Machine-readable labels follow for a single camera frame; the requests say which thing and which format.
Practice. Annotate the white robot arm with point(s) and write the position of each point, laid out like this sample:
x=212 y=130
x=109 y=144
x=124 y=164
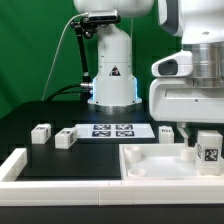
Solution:
x=199 y=24

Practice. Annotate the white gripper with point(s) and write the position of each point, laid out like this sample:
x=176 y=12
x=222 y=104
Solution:
x=177 y=100

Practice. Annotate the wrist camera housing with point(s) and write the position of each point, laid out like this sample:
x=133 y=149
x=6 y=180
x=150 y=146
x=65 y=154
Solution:
x=177 y=65

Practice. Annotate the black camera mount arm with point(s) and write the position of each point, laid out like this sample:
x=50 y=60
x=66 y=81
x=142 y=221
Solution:
x=82 y=50

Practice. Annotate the grey camera on mount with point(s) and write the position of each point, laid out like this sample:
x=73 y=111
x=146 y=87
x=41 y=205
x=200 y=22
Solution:
x=104 y=16

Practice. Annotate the white square tabletop part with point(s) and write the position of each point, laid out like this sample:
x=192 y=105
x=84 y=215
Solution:
x=161 y=162

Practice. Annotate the white sheet with tags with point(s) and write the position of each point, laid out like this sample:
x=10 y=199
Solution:
x=113 y=131

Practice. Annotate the white U-shaped fence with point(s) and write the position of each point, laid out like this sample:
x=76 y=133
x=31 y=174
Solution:
x=206 y=190

